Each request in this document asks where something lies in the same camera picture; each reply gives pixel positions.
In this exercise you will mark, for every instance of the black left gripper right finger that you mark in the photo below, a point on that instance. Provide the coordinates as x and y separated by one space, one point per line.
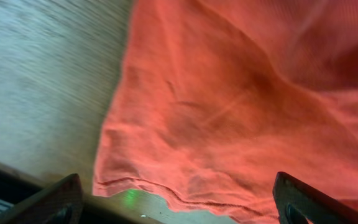
300 203

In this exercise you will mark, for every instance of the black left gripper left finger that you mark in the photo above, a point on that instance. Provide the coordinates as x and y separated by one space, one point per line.
60 203

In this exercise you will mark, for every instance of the orange FRAM t-shirt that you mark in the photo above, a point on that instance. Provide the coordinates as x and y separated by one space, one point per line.
216 97

